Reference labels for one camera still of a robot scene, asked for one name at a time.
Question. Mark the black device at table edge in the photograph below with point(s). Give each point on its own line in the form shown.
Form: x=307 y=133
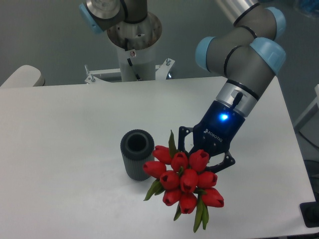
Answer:
x=310 y=214

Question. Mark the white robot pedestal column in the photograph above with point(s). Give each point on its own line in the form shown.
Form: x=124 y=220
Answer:
x=137 y=65

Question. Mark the red tulip bouquet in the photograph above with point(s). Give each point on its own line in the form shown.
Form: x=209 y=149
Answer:
x=183 y=181

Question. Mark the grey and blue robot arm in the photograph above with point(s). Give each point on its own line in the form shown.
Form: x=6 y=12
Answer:
x=248 y=57

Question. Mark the white furniture frame right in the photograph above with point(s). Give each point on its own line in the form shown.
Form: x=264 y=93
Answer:
x=308 y=113

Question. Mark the beige chair backrest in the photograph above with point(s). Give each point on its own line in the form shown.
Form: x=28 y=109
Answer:
x=24 y=76

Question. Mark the dark grey ribbed vase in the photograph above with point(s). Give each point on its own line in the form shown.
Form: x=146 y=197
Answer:
x=136 y=148

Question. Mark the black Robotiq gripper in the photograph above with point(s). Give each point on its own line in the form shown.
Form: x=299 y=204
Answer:
x=213 y=134

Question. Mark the white metal base bracket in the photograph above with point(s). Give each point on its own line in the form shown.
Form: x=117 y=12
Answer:
x=163 y=72

